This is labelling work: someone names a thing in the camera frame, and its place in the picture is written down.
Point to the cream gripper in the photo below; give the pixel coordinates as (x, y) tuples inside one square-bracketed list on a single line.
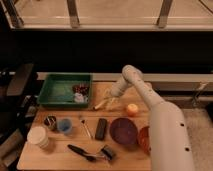
[(116, 90)]

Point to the yellow banana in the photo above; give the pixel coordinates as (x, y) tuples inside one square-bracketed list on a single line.
[(102, 104)]

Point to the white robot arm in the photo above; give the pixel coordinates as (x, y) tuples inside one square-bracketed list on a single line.
[(168, 135)]

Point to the purple bowl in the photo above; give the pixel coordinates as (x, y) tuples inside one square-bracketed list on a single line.
[(123, 131)]

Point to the orange bowl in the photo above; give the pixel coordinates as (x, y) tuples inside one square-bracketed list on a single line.
[(143, 139)]

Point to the orange fruit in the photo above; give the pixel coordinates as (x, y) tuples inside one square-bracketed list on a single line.
[(132, 110)]

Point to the black rectangular block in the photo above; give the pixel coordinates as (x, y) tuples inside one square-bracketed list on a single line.
[(101, 129)]

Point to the dark red grapes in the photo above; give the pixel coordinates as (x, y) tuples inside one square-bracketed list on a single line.
[(81, 88)]

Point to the small white item in tray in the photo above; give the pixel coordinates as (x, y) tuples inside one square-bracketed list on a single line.
[(79, 98)]

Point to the green plastic tray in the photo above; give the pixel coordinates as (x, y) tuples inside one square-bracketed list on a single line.
[(57, 90)]

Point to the blue plastic cup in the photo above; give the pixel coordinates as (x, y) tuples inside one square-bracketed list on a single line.
[(64, 126)]

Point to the black paint brush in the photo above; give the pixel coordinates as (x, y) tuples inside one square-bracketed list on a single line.
[(108, 152)]

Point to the small metal cup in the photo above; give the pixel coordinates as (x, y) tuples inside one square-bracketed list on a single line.
[(50, 122)]

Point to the white lidded container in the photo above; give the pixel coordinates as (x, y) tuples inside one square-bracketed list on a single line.
[(38, 136)]

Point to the black chair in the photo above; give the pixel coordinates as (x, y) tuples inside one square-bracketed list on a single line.
[(16, 96)]

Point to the black handled spatula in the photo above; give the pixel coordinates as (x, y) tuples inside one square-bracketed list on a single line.
[(86, 155)]

